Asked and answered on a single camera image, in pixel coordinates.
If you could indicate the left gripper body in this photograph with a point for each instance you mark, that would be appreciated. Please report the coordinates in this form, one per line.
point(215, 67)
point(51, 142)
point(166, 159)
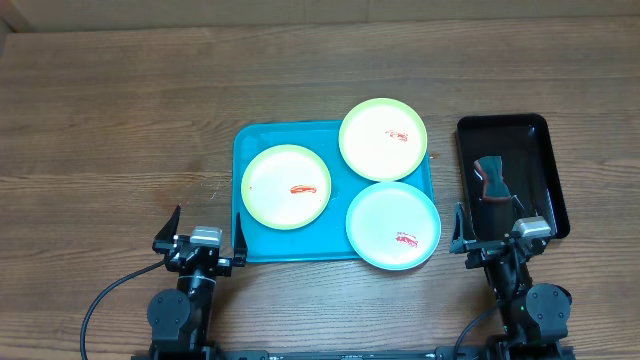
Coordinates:
point(224, 267)

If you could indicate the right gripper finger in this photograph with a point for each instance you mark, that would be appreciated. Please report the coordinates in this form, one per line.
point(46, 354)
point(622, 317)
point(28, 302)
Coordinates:
point(518, 208)
point(463, 235)

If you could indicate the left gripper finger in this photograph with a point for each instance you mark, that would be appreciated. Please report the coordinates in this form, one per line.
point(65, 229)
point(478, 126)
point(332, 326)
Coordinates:
point(240, 249)
point(164, 240)

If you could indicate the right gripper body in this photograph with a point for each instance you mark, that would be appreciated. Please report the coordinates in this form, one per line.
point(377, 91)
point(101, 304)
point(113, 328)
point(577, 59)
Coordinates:
point(486, 254)

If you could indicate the orange and dark sponge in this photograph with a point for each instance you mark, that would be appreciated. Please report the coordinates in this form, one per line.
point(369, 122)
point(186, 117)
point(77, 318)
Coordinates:
point(490, 171)

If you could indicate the light blue plate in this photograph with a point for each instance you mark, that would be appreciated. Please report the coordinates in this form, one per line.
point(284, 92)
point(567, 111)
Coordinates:
point(393, 226)

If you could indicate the green plate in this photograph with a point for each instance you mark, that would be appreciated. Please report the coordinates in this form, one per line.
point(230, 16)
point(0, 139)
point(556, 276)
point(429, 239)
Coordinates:
point(383, 139)
point(286, 187)

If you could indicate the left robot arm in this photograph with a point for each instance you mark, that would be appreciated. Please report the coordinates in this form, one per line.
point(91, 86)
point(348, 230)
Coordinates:
point(179, 317)

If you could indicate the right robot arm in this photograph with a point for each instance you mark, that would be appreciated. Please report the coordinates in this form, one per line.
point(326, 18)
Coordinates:
point(534, 316)

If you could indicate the black rectangular tray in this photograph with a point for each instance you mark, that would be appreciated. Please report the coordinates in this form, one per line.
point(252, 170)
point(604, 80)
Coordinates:
point(529, 169)

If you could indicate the teal plastic tray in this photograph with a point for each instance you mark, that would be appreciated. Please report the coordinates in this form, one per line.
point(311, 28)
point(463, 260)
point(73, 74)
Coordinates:
point(325, 238)

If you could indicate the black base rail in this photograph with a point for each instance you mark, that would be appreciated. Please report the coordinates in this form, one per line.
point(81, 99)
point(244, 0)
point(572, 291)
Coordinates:
point(439, 353)

